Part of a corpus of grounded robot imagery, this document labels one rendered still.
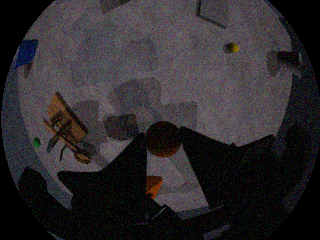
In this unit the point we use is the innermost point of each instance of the yellow ball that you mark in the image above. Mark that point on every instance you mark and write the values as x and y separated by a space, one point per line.
234 47

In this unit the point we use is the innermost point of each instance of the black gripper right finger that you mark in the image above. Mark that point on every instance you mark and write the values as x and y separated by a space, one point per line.
217 165

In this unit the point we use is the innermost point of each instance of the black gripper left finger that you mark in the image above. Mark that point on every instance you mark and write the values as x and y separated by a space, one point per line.
123 180

